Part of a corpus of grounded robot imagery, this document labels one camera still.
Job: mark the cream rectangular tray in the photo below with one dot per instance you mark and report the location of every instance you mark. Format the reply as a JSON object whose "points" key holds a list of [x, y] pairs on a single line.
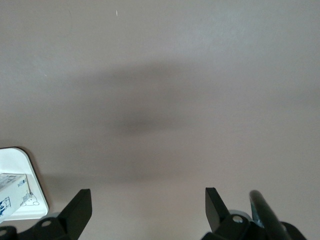
{"points": [[22, 162]]}

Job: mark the brown table cover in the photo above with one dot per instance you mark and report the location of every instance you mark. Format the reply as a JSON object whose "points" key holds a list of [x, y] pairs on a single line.
{"points": [[160, 87]]}

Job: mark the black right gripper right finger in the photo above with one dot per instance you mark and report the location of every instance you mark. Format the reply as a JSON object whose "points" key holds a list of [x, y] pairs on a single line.
{"points": [[217, 215]]}

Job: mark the blue milk carton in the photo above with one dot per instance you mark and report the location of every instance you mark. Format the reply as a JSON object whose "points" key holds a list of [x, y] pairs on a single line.
{"points": [[11, 197]]}

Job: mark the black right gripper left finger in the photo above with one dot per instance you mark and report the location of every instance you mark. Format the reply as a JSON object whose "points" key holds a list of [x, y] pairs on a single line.
{"points": [[72, 217]]}

